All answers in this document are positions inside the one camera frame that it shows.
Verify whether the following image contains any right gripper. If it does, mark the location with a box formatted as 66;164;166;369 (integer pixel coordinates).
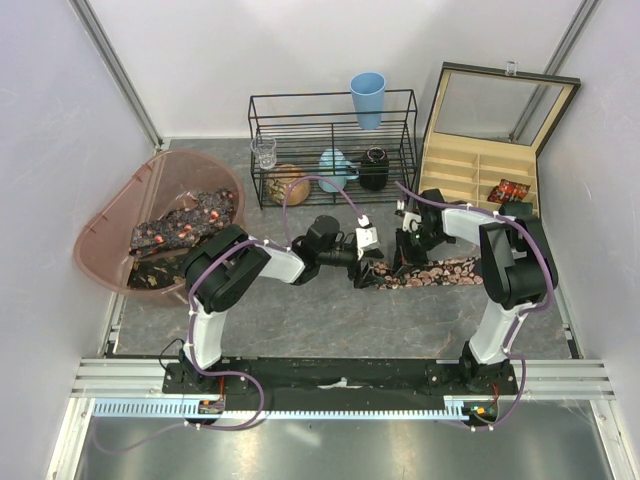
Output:
390;227;450;280

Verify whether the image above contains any black floral rose tie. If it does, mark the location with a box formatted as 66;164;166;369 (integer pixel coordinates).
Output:
378;257;484;290

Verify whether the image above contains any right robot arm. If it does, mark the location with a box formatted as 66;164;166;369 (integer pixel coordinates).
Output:
395;183;558;394

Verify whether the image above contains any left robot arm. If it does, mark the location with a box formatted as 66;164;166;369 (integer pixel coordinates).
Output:
181;215;384;393

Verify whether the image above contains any black cup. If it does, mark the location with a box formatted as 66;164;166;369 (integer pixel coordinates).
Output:
359;146;389;192

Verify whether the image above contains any light blue mug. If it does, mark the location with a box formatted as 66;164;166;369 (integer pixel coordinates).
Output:
318;149;359;193

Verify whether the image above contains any brown ceramic bowl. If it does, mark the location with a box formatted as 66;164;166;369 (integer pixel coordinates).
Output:
266;164;311;206

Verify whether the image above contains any rolled dark green tie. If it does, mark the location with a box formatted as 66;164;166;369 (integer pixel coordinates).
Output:
498;201;534;218

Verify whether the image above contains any rolled red patterned tie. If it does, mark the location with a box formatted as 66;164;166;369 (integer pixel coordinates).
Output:
487;179;531;204

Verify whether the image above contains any wooden tie storage box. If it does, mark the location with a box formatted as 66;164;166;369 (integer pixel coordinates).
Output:
414;62;582;214

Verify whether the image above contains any clear drinking glass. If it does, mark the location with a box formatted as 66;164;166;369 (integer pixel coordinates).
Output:
250;135;277;170

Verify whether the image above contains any dark floral tie in basket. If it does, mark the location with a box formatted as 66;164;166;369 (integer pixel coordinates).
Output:
129;188;236;259

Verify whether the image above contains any tall blue plastic cup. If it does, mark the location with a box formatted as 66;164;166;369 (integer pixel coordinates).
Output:
350;72;386;130

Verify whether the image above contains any brown paisley tie in basket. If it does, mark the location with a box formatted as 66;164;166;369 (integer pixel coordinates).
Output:
127;257;184;290

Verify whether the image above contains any pink plastic basket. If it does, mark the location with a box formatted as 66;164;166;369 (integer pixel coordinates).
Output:
73;148;245;306

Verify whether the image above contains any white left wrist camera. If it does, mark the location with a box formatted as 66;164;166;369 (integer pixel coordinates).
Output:
355;215;380;259

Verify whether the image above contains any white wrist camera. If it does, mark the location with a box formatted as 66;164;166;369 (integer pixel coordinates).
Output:
355;215;380;259
395;200;421;232

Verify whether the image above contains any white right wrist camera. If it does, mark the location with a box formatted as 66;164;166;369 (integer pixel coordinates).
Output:
395;200;421;232

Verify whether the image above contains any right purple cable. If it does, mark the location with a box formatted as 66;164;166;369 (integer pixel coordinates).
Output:
395;180;556;434

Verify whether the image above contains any purple cable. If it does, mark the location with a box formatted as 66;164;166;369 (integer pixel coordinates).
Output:
395;180;556;434
92;175;369;455

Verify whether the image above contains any black wire rack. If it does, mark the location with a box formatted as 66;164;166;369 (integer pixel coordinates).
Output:
247;89;419;209

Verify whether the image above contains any grey slotted cable duct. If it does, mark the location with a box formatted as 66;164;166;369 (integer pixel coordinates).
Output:
93;398;487;421

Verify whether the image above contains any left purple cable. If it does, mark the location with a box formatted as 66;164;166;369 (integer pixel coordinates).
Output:
92;175;369;455

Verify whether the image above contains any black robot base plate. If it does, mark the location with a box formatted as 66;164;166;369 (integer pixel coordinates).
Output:
162;357;518;409

